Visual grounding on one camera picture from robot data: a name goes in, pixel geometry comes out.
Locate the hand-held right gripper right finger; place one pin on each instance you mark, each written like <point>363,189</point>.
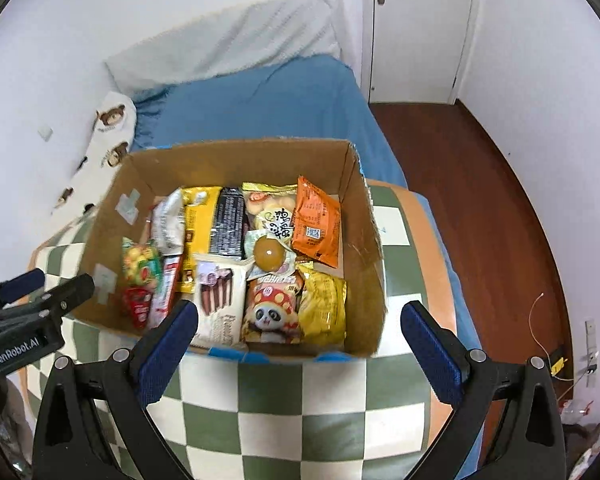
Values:
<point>432,355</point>

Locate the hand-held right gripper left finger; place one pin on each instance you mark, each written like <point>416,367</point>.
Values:
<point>167,355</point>

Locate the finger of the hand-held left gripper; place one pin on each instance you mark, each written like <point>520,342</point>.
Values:
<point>22,282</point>
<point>67,292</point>

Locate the panda print snack packet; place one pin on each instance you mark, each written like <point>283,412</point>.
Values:
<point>272,310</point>

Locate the printed cardboard milk box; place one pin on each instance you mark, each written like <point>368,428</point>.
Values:
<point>230,165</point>

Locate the small red snack packet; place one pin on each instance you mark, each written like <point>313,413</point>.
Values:
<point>137,307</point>

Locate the red and white snack packet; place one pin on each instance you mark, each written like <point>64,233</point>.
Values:
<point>166,290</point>

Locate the chocolate stick biscuit packet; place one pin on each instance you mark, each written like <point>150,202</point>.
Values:
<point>220,300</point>

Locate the colourful candy packet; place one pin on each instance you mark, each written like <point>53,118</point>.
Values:
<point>140,262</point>

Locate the crinkled yellow snack packet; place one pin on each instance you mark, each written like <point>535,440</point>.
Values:
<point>322,310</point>

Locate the green checkered blanket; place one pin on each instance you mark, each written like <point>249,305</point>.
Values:
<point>280,395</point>

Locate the white barcode snack packet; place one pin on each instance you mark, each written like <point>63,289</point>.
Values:
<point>169,222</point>

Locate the yellow connector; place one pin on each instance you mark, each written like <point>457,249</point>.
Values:
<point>558,365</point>

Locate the yellow and black snack packet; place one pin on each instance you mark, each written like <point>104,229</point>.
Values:
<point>200,230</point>

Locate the clear braised egg packet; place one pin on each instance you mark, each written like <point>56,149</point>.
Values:
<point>270,252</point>

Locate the clear plastic bottle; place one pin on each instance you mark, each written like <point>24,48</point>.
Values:
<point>577,410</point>

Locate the white power strip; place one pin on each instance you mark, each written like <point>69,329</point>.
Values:
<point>590,350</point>

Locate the bear print cloth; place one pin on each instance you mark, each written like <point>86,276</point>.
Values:
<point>112,135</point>

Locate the orange snack packet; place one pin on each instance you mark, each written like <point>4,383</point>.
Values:
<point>317,220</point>

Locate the yellow biscuit bag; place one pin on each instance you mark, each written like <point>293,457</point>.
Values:
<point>270,205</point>

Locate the blue bedsheet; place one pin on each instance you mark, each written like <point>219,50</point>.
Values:
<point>280,105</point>

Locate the white door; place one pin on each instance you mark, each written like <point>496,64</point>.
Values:
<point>420,30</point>

